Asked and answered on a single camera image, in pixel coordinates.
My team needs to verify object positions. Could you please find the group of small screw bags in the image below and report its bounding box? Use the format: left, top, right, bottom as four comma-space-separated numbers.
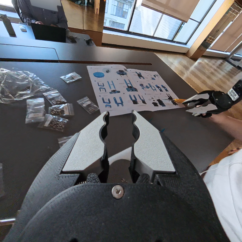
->
25, 72, 99, 148

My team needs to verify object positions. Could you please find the person's white shirt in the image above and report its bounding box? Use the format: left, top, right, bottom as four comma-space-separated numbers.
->
203, 149, 242, 242

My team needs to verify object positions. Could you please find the small silver cross wrench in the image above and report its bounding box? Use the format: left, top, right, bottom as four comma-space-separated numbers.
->
0, 217, 16, 226

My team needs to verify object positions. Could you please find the white foam sheet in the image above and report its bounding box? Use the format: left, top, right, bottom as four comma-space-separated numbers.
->
108, 147, 133, 165

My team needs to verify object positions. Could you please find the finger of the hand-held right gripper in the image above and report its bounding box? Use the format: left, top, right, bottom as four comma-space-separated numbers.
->
186, 104, 218, 116
182, 93, 210, 107

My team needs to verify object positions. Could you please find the crumpled clear plastic bag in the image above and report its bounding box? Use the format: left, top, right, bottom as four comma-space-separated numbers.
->
0, 68, 50, 104

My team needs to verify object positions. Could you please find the person's right forearm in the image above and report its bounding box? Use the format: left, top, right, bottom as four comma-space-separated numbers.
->
208, 113, 242, 145

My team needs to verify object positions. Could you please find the black laptop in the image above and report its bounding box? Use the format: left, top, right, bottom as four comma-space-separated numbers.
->
31, 23, 66, 43

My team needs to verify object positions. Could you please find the beige roller blind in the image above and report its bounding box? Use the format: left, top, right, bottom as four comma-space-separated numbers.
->
141, 0, 201, 23
207, 10, 242, 53

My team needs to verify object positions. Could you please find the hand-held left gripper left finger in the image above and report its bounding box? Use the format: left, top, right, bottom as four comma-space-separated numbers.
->
62, 111, 110, 183

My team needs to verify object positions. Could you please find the yellow handle screwdriver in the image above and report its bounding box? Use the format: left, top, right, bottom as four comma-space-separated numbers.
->
162, 97, 187, 105

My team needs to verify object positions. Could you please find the wooden column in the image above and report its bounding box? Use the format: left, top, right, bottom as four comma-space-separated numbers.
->
186, 0, 236, 59

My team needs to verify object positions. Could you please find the wooden cabinet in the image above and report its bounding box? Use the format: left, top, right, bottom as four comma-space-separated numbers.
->
61, 0, 106, 47

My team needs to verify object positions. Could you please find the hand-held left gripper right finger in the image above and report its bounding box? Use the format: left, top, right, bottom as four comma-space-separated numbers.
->
130, 110, 176, 183

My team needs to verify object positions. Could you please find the adjacent grey desk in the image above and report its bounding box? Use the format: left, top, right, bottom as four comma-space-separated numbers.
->
0, 21, 97, 47

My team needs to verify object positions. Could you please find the dark grey desk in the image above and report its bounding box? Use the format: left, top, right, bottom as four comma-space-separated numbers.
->
0, 43, 235, 242

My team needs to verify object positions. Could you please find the large glass window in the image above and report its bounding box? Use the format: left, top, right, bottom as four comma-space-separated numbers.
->
104, 0, 201, 45

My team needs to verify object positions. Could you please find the white instruction booklet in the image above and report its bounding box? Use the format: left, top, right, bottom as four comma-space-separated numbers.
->
87, 64, 186, 116

